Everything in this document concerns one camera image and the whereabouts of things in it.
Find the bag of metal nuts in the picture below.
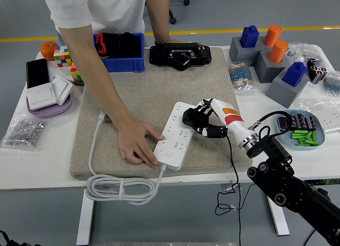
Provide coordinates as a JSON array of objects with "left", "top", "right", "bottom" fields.
[{"left": 0, "top": 114, "right": 50, "bottom": 151}]

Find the orange cylinder peg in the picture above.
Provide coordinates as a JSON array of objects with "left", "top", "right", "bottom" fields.
[
  {"left": 268, "top": 39, "right": 290, "bottom": 64},
  {"left": 263, "top": 24, "right": 283, "bottom": 47}
]

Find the white table leg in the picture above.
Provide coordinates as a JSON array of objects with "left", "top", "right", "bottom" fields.
[
  {"left": 76, "top": 189, "right": 95, "bottom": 246},
  {"left": 266, "top": 197, "right": 290, "bottom": 236}
]

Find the bagged white socket panel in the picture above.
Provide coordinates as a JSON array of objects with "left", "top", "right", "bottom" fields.
[{"left": 299, "top": 98, "right": 340, "bottom": 134}]

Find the white power strip with cord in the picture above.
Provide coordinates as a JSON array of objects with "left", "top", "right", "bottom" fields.
[{"left": 84, "top": 101, "right": 202, "bottom": 206}]

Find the black table control panel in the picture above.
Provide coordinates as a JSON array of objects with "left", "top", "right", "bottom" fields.
[{"left": 305, "top": 179, "right": 340, "bottom": 185}]

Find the blue plastic bin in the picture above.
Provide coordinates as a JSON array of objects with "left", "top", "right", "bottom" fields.
[{"left": 92, "top": 32, "right": 146, "bottom": 73}]

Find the blue square peg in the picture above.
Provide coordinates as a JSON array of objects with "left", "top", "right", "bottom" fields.
[
  {"left": 240, "top": 25, "right": 260, "bottom": 48},
  {"left": 282, "top": 61, "right": 308, "bottom": 87}
]

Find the multicoloured puzzle cube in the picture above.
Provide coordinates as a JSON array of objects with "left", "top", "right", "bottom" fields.
[
  {"left": 69, "top": 64, "right": 83, "bottom": 83},
  {"left": 53, "top": 46, "right": 73, "bottom": 68}
]

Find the black plug with cord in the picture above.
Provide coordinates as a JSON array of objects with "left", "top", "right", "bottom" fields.
[{"left": 182, "top": 107, "right": 257, "bottom": 246}]

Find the bag of blue resistors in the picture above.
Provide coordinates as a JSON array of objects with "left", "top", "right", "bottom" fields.
[{"left": 323, "top": 70, "right": 340, "bottom": 96}]

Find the light blue tray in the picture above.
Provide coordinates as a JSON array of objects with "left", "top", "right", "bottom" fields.
[{"left": 275, "top": 109, "right": 326, "bottom": 151}]

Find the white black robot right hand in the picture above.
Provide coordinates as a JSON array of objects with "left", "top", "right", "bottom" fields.
[{"left": 195, "top": 98, "right": 252, "bottom": 146}]

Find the purple tray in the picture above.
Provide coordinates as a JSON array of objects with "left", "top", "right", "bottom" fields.
[{"left": 25, "top": 93, "right": 72, "bottom": 118}]

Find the white wall switch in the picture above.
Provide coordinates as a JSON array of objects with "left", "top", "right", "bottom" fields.
[
  {"left": 26, "top": 82, "right": 58, "bottom": 111},
  {"left": 52, "top": 74, "right": 74, "bottom": 106}
]

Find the orange fruit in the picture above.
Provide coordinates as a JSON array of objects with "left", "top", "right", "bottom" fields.
[{"left": 40, "top": 41, "right": 59, "bottom": 61}]

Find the green battery pile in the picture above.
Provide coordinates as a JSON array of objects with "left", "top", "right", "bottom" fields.
[{"left": 291, "top": 130, "right": 319, "bottom": 147}]

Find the grey peg holder block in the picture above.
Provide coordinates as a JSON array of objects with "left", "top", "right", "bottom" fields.
[
  {"left": 254, "top": 51, "right": 290, "bottom": 84},
  {"left": 228, "top": 36, "right": 269, "bottom": 63},
  {"left": 266, "top": 67, "right": 310, "bottom": 109}
]

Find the person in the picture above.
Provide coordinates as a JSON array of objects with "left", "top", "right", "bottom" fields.
[{"left": 42, "top": 0, "right": 148, "bottom": 46}]

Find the person's right hand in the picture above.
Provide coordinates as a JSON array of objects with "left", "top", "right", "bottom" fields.
[{"left": 116, "top": 121, "right": 165, "bottom": 169}]

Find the black red fabric bundle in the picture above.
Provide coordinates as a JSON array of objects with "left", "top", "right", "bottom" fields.
[{"left": 95, "top": 31, "right": 142, "bottom": 60}]

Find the black electronic housing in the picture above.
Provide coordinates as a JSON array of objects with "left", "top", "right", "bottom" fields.
[{"left": 148, "top": 42, "right": 213, "bottom": 71}]

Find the black smartphone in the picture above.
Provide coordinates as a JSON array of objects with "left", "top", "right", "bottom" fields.
[{"left": 25, "top": 58, "right": 50, "bottom": 89}]

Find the grey-brown mat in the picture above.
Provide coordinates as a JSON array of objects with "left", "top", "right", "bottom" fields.
[{"left": 70, "top": 46, "right": 253, "bottom": 181}]

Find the clear bag of small parts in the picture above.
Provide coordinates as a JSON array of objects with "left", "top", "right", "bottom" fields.
[{"left": 286, "top": 42, "right": 324, "bottom": 65}]

